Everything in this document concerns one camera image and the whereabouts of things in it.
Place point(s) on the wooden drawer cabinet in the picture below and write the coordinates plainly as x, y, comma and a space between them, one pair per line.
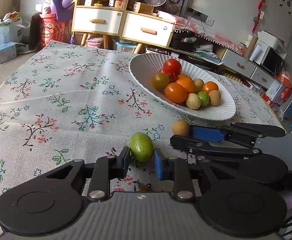
121, 19

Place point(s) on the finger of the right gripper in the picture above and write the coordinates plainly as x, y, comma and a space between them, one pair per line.
200, 147
240, 134

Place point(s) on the white cardboard box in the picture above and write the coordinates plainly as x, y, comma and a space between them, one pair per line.
13, 32

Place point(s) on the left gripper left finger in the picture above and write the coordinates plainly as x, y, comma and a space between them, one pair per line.
103, 171

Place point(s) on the low white drawer bench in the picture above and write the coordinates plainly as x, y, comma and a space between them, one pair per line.
244, 67

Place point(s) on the small orange mandarin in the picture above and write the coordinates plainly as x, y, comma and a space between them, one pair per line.
183, 76

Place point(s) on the round red tomato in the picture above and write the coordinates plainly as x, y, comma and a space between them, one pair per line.
173, 65

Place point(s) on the lone brown kiwi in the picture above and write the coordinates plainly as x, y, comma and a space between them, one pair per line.
193, 101

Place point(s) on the orange tomato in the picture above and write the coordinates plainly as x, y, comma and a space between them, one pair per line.
175, 93
209, 86

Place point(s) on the large orange mandarin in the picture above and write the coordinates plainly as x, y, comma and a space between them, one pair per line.
187, 84

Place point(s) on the purple foam toy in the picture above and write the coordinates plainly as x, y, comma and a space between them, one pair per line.
63, 9

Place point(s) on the brown kiwi front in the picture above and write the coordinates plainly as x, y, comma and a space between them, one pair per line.
198, 84

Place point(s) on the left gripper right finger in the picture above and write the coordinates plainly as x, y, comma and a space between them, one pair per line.
176, 170

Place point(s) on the small blue tissue box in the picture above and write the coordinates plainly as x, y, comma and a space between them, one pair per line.
8, 51

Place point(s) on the red tomato with stem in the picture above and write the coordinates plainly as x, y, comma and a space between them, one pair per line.
169, 73

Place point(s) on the green lime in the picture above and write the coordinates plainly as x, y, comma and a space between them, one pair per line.
141, 147
204, 97

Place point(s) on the red drum container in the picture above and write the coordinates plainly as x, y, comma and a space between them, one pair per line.
50, 29

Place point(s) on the white ribbed plate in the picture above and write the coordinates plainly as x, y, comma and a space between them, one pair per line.
144, 66

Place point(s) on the floral tablecloth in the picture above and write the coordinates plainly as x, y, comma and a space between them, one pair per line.
71, 102

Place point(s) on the brown kiwi back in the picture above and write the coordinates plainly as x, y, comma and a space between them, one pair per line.
181, 128

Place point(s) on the olive green-orange tomato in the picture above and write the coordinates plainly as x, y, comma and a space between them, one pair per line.
160, 81

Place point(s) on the microwave oven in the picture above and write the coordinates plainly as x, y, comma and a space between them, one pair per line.
269, 59

